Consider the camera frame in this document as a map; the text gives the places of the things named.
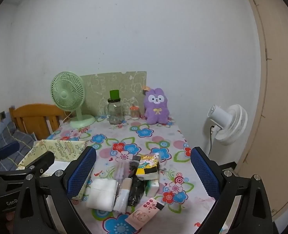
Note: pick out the wooden bed headboard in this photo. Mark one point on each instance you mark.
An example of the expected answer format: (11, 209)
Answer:
(34, 117)

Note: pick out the white trash bag roll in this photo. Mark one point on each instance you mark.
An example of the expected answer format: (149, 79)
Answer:
(123, 197)

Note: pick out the pink cartoon packet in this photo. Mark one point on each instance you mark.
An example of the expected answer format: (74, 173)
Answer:
(141, 214)

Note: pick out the green patterned board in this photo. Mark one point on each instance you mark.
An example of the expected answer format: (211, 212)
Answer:
(114, 82)

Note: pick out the beige door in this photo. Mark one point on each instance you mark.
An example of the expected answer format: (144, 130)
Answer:
(280, 102)

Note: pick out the clear ribbed plastic cup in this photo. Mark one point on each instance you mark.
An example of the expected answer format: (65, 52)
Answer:
(123, 170)

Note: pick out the wall socket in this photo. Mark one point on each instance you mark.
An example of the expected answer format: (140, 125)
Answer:
(2, 115)

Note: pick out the glass jar mug green lid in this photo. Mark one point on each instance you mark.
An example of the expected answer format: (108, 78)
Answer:
(114, 113)

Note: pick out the yellow cartoon tissue pack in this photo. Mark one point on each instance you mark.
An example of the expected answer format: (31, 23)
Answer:
(146, 169)

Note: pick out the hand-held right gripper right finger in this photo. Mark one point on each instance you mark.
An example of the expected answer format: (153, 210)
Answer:
(205, 175)

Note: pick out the small cotton swab jar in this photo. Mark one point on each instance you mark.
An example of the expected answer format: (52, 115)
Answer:
(134, 114)

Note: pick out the black plastic bag roll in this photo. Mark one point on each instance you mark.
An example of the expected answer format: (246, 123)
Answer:
(137, 190)

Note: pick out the white tissue pack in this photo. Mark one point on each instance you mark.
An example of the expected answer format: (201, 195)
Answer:
(101, 193)

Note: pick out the green desk fan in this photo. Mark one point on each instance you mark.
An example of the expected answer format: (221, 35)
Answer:
(66, 93)

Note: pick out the floral tablecloth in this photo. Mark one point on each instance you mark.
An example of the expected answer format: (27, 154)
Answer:
(158, 136)

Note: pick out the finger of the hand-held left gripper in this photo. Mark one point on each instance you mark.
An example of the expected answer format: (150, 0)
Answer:
(40, 160)
(8, 149)

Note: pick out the white circulator fan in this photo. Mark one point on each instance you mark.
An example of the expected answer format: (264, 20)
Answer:
(229, 124)

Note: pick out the purple plush bunny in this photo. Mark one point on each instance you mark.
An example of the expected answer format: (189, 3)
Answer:
(156, 109)

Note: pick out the yellow cartoon fabric storage box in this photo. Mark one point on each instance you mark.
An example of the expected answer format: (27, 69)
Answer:
(61, 148)

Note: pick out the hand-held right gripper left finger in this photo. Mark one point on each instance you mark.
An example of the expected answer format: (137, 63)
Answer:
(82, 173)

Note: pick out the blue plaid bedding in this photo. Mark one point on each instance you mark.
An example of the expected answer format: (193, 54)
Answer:
(17, 139)

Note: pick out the green tissue pack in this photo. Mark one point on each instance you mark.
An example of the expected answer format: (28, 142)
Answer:
(152, 187)

